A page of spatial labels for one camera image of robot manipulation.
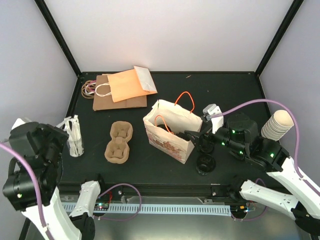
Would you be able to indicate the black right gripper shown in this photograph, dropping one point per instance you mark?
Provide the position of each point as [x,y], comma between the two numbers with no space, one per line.
[199,142]

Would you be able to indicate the printed white paper bag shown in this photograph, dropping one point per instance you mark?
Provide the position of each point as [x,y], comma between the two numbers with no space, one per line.
[165,123]

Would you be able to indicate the brown pulp cup carrier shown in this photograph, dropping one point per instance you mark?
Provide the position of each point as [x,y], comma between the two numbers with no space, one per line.
[117,150]

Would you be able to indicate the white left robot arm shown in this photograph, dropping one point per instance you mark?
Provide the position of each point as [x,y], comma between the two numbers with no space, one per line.
[32,183]

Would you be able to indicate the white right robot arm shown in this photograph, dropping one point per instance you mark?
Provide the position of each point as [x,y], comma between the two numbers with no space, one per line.
[301,204]

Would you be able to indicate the orange kraft paper bag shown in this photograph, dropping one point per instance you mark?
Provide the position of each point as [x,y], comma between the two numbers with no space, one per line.
[132,83]

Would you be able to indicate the stack of paper cups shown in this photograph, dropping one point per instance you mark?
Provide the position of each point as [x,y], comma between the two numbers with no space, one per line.
[277,126]

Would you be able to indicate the brown kraft paper bag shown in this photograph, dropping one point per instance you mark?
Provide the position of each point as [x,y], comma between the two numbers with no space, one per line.
[98,90]

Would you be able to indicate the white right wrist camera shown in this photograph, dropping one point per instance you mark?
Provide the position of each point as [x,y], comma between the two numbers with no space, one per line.
[213,114]

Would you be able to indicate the white slotted cable rail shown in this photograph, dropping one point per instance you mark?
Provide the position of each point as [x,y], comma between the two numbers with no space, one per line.
[167,209]

